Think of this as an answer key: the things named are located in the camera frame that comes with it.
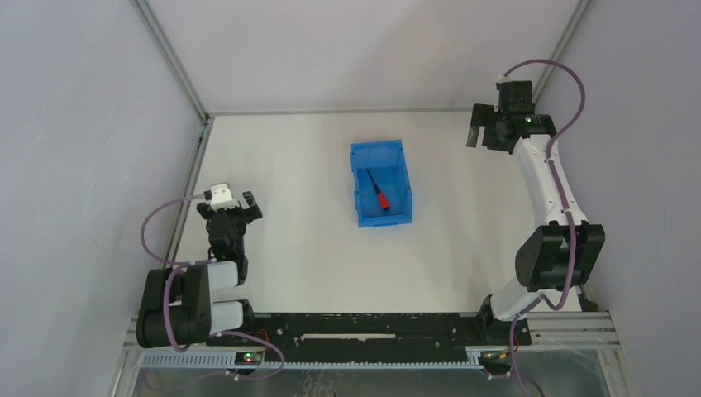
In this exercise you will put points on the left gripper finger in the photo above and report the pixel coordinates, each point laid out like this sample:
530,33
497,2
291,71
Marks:
204,210
252,212

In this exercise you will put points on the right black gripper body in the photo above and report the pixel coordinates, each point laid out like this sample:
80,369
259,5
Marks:
489,123

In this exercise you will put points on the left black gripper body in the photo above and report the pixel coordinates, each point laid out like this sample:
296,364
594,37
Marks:
231,214

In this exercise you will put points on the red black screwdriver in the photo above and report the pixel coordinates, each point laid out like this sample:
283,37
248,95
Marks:
382,200

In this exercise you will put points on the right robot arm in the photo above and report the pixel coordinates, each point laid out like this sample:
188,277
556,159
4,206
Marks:
561,252

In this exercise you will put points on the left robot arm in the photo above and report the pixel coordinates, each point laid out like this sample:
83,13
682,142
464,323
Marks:
177,308

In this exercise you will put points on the blue plastic bin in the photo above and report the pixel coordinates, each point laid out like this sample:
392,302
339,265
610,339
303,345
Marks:
386,161

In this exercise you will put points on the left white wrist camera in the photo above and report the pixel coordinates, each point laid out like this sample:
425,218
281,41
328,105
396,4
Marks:
220,197

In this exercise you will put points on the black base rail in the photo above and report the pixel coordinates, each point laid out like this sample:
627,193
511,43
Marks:
384,336

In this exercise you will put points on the aluminium frame right post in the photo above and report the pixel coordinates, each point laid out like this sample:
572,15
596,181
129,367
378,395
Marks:
562,46

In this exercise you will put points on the aluminium frame post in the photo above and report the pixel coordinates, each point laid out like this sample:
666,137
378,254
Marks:
162,43
562,46

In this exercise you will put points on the white cable duct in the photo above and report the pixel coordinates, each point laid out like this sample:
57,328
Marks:
465,360

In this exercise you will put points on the aluminium frame left post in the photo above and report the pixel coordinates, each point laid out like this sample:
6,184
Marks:
162,43

